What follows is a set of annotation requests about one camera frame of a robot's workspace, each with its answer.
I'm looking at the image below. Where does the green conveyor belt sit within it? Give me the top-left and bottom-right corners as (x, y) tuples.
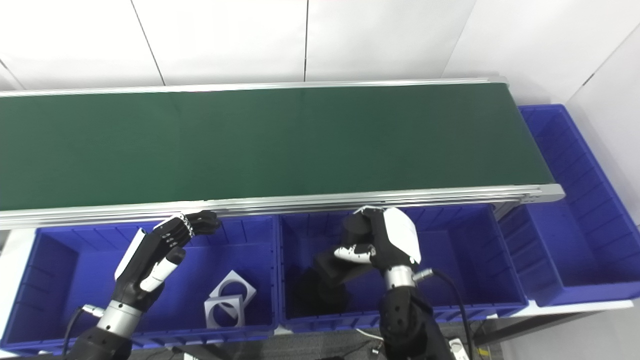
(0, 82), (556, 212)
(0, 75), (566, 231)

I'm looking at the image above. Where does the black metal stand bar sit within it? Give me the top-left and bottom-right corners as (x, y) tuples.
(474, 309), (603, 347)

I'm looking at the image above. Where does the blue bin with grey plates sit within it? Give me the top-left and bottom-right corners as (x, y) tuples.
(0, 214), (281, 352)

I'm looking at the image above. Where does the blue bin with black parts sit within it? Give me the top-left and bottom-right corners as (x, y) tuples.
(277, 202), (530, 334)

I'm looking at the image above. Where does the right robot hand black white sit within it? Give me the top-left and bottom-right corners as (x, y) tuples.
(333, 205), (423, 275)

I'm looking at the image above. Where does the empty blue bin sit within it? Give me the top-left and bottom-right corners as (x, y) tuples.
(499, 103), (640, 307)

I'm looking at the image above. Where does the black cylinder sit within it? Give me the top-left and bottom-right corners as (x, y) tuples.
(313, 212), (382, 287)

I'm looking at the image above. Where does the grey square plate round hole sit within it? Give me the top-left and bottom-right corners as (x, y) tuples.
(203, 295), (247, 330)
(208, 270), (258, 307)

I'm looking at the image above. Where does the black part in bin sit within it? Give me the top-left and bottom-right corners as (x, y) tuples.
(288, 267), (352, 319)

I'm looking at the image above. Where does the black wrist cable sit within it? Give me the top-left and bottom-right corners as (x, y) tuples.
(60, 304), (106, 358)
(412, 268), (476, 360)

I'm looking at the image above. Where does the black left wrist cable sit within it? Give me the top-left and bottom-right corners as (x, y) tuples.
(60, 304), (106, 358)

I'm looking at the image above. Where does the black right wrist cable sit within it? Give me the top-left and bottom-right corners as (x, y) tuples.
(412, 268), (476, 360)

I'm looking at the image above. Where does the white power strip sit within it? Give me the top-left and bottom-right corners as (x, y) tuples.
(447, 338), (474, 360)

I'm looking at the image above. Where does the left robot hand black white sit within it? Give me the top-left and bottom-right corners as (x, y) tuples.
(113, 210), (223, 312)

